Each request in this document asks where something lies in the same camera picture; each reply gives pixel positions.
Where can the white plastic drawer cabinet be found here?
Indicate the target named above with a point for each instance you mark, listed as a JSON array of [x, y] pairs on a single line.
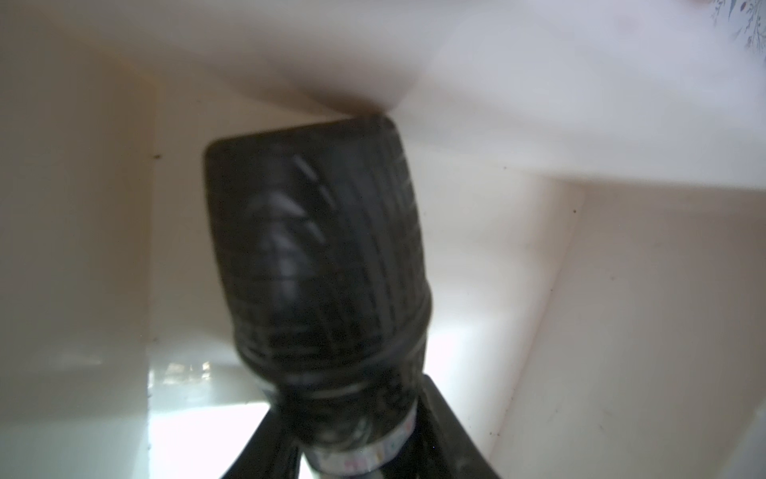
[[634, 91]]

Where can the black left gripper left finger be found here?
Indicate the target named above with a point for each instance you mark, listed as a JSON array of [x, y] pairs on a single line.
[[271, 453]]

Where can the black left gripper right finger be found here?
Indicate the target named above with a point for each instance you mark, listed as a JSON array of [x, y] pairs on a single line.
[[444, 449]]

